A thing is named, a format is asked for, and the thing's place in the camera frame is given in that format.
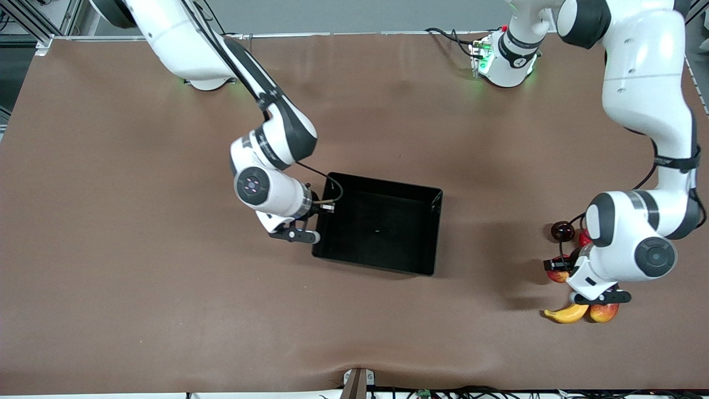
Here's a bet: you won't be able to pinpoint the yellow banana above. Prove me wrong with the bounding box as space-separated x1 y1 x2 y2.
543 303 589 324

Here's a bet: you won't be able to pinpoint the black plastic box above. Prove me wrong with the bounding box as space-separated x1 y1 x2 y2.
311 172 444 277

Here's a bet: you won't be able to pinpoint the red yellow mango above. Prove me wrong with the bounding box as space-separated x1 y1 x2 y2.
589 303 620 324

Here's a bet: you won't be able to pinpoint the large table cover mat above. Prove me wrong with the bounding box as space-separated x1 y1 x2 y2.
0 30 709 395

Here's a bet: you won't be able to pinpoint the tangled black cables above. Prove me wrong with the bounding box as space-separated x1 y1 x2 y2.
318 385 709 399

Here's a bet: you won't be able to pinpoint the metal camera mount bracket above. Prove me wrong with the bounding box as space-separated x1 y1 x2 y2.
341 367 376 399

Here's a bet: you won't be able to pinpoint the black base power cable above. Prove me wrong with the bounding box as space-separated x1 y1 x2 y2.
425 27 485 59

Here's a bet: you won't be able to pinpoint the aluminium frame structure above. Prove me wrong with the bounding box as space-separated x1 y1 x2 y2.
0 0 89 56

